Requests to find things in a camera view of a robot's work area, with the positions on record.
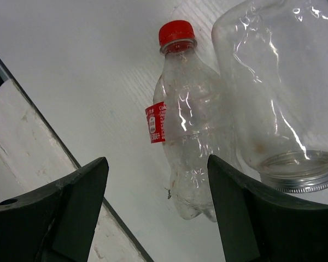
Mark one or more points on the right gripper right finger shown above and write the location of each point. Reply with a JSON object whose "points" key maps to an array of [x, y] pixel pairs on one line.
{"points": [[259, 223]]}

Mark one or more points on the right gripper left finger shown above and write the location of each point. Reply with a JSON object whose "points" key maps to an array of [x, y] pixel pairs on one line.
{"points": [[57, 221]]}

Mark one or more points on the red cap cola bottle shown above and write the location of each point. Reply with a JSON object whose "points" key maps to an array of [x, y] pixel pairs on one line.
{"points": [[190, 117]]}

